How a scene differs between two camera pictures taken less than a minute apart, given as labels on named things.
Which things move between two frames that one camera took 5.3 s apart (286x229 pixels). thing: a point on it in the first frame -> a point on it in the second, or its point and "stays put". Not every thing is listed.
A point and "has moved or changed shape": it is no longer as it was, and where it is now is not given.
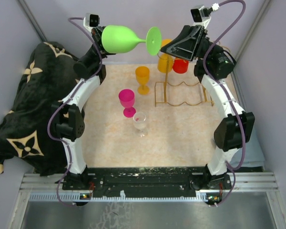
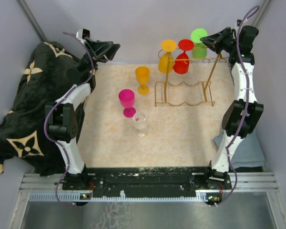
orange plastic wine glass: [165, 62] stays put
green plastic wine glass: [118, 39] has moved or changed shape
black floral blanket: [23, 135] stays put
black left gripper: [97, 36] -> [91, 48]
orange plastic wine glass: [142, 74] stays put
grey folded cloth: [253, 153] stays put
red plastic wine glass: [180, 66] stays put
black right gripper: [187, 46] -> [213, 42]
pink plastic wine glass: [127, 97] stays put
